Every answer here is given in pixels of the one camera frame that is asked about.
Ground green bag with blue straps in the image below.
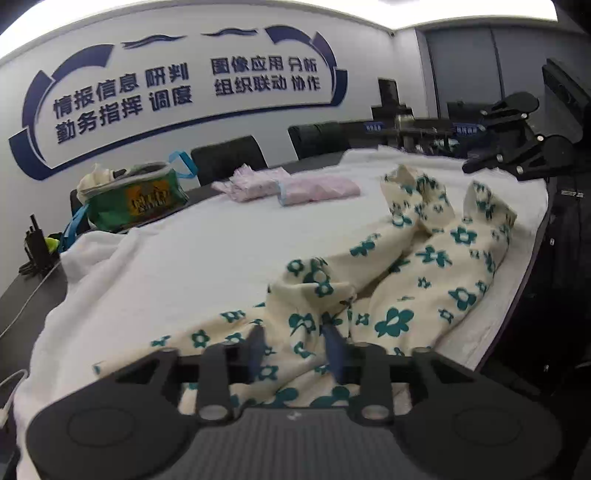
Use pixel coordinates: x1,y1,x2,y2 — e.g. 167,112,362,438
60,150,199,252

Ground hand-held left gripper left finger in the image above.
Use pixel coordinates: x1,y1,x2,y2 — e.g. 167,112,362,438
113,325,269,423

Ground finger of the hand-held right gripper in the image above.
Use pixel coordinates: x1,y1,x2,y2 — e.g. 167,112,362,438
479,91,548,144
462,135,578,181

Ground dark metal equipment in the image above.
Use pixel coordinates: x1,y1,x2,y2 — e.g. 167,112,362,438
372,78,462,153

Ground white terry towel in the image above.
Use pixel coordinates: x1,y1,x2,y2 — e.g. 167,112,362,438
14,147,550,480

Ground frilly pastel floral garment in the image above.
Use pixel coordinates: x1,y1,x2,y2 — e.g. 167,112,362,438
211,166,291,203

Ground pink dotted garment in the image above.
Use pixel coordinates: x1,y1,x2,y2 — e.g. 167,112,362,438
276,174,361,208

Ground cream teal flower pants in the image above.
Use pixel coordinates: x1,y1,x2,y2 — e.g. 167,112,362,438
92,164,518,409

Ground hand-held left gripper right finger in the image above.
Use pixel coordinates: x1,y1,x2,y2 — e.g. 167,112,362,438
322,323,476,423

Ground black walkie-talkie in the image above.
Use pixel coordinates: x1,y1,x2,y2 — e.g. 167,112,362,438
24,215,51,274

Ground cream cloth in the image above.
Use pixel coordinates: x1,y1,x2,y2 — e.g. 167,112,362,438
76,164,116,204

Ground black office chair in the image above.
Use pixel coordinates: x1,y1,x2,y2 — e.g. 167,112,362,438
287,121,352,160
191,135,269,185

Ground white charger cable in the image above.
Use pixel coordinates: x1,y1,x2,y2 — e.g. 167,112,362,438
0,369,29,428

